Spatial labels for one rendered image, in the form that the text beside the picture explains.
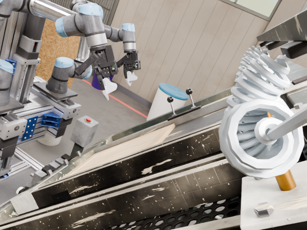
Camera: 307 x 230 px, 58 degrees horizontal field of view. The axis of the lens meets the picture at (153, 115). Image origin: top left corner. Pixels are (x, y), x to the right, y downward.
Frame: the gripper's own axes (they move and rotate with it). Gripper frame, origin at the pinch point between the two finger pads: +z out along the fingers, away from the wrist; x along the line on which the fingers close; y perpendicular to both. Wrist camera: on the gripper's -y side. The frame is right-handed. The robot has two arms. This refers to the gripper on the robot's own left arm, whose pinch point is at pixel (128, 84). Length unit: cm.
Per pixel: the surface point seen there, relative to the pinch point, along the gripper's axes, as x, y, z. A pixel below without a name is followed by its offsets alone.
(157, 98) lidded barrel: 268, -98, 49
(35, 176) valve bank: -44, -39, 48
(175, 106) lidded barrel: 271, -67, 62
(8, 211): -81, -13, 44
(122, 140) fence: -11.9, 0.2, 32.7
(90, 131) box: 4.5, -35.9, 34.0
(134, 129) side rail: 11.8, -4.2, 32.5
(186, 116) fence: -8.8, 39.3, 17.0
